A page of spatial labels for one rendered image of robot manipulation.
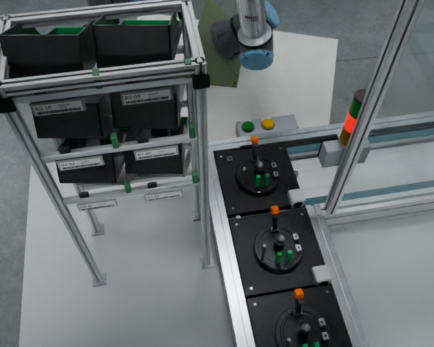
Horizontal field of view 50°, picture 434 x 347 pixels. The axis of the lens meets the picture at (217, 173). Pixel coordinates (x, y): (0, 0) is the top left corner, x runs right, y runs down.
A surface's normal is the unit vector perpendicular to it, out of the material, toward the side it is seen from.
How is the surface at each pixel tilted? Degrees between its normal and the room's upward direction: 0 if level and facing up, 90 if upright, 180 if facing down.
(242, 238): 0
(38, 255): 0
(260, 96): 0
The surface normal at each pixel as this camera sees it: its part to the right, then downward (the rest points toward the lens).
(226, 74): -0.15, 0.81
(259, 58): -0.02, 0.93
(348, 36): 0.00, -0.58
